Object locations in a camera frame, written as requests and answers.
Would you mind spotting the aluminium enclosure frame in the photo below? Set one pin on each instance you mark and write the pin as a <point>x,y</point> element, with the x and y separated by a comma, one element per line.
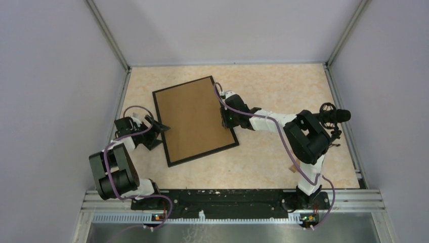
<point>351,202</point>

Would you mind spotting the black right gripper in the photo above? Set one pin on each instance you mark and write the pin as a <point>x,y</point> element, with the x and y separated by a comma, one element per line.
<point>224,112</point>

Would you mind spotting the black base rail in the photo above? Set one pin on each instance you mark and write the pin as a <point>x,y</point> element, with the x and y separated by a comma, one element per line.
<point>233,203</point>

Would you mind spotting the black picture frame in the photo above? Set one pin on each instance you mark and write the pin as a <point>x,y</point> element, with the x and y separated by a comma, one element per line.
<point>234,144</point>

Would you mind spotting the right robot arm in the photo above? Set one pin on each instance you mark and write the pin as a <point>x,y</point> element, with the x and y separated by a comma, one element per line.
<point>306,136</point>

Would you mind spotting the brown frame backing board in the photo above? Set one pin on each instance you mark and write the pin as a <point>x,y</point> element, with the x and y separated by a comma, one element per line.
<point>194,120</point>

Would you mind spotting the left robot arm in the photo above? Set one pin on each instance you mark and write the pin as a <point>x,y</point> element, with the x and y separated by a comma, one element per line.
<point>114,172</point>

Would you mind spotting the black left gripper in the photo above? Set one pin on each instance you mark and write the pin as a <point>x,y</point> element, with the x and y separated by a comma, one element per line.
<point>153,141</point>

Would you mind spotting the black microphone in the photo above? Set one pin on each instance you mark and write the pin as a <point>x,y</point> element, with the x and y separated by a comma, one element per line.
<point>329,117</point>

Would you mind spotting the wooden frame stand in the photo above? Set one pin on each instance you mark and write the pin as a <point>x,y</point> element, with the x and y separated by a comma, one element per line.
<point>293,168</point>

